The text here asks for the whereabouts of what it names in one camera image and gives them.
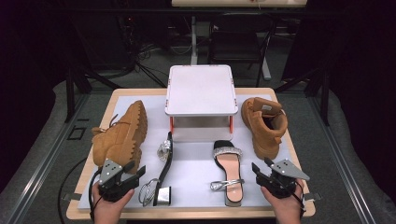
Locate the right hand-held gripper black cable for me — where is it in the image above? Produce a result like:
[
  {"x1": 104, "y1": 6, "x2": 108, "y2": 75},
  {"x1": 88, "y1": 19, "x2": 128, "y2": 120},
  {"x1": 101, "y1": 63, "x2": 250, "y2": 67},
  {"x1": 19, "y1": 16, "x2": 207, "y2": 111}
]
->
[{"x1": 292, "y1": 179, "x2": 308, "y2": 218}]

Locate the white two-tier shoe rack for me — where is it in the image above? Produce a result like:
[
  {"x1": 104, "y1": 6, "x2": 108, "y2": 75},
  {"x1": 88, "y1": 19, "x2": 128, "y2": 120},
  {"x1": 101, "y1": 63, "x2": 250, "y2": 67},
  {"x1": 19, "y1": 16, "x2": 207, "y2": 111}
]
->
[{"x1": 163, "y1": 64, "x2": 240, "y2": 144}]

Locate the black chair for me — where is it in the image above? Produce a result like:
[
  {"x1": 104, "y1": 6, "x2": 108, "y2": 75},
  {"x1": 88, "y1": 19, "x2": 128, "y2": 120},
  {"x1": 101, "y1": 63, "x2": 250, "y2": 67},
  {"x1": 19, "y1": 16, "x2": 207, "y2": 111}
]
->
[{"x1": 207, "y1": 12, "x2": 278, "y2": 88}]

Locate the silver strap block-heel sandal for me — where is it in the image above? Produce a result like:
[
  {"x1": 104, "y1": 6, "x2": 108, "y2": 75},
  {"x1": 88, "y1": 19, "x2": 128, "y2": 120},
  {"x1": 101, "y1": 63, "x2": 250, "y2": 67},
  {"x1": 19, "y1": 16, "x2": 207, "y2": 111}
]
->
[
  {"x1": 137, "y1": 131, "x2": 175, "y2": 208},
  {"x1": 209, "y1": 139, "x2": 246, "y2": 208}
]

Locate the person's right hand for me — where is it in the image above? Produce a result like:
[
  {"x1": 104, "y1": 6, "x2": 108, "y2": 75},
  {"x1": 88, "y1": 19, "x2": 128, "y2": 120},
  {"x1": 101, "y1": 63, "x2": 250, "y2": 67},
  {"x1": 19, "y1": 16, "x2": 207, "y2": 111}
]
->
[{"x1": 261, "y1": 178, "x2": 307, "y2": 224}]

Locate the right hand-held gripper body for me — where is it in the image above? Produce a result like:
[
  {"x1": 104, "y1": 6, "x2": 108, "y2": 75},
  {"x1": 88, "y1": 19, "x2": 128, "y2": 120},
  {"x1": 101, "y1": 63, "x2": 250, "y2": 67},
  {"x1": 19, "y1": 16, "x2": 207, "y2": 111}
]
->
[{"x1": 255, "y1": 159, "x2": 311, "y2": 200}]

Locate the tan suede boot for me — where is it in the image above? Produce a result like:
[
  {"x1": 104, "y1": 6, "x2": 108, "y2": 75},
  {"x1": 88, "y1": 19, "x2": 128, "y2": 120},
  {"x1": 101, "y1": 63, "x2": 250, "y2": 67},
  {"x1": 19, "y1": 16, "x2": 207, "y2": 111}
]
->
[
  {"x1": 91, "y1": 100, "x2": 149, "y2": 175},
  {"x1": 240, "y1": 96, "x2": 289, "y2": 161}
]

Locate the bundle of black floor cables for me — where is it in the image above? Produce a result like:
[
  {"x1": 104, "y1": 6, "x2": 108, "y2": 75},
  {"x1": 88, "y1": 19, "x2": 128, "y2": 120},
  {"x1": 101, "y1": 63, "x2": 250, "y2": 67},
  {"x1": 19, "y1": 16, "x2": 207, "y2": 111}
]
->
[{"x1": 124, "y1": 15, "x2": 171, "y2": 89}]

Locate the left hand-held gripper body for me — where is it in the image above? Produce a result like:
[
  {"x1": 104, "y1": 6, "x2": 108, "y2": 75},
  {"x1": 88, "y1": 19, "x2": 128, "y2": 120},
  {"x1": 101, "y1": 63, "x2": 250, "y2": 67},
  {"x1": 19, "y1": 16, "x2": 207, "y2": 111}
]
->
[{"x1": 98, "y1": 158, "x2": 138, "y2": 203}]

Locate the white desk with metal legs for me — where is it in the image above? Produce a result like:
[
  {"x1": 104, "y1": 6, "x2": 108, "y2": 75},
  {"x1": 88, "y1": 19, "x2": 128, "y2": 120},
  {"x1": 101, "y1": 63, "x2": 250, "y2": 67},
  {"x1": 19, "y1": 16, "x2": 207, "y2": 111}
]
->
[{"x1": 171, "y1": 0, "x2": 308, "y2": 81}]

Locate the grey metal table clip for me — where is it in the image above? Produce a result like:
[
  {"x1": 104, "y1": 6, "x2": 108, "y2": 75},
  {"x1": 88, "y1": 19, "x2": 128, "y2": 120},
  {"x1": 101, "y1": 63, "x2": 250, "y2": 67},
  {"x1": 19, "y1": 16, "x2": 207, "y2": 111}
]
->
[
  {"x1": 62, "y1": 192, "x2": 82, "y2": 202},
  {"x1": 303, "y1": 191, "x2": 323, "y2": 202}
]

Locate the person's left hand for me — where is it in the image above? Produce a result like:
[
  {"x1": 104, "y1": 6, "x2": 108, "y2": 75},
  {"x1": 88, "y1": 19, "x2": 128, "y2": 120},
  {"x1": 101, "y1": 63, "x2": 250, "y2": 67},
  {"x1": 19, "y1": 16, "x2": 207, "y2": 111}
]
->
[{"x1": 92, "y1": 183, "x2": 135, "y2": 224}]

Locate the white table mat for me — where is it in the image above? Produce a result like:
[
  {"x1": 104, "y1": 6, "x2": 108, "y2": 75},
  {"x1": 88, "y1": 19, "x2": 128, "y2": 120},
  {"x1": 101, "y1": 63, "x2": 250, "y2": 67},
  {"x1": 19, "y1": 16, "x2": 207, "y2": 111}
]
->
[{"x1": 78, "y1": 93, "x2": 307, "y2": 210}]

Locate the black metal stand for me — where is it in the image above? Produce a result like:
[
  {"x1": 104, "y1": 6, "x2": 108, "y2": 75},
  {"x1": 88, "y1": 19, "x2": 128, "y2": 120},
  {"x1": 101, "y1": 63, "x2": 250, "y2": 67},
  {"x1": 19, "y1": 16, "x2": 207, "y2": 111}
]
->
[
  {"x1": 274, "y1": 66, "x2": 331, "y2": 127},
  {"x1": 64, "y1": 66, "x2": 123, "y2": 124}
]

